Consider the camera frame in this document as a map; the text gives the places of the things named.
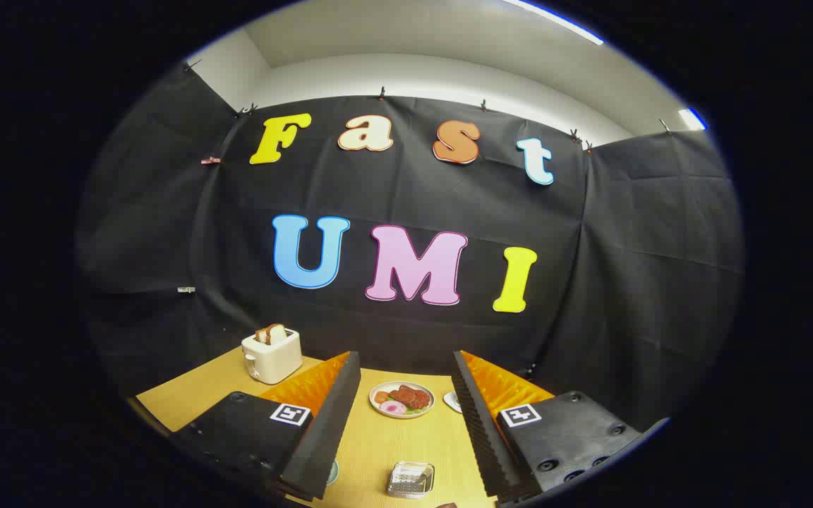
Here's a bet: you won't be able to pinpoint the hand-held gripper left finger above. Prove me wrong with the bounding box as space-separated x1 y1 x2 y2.
170 351 362 503

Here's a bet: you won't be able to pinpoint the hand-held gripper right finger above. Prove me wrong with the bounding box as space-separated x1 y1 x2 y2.
451 350 672 505

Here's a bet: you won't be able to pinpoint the white oval food plate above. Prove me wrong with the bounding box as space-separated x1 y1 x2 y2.
368 381 436 420

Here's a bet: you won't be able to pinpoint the brown meat slices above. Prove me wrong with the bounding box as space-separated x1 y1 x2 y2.
388 385 430 411

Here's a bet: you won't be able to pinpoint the cream white toaster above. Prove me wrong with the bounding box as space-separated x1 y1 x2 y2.
241 327 303 385

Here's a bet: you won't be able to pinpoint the long ceiling light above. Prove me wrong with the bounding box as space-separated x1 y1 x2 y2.
505 0 605 45

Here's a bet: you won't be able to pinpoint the metal wire basket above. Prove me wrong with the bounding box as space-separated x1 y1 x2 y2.
387 461 436 500

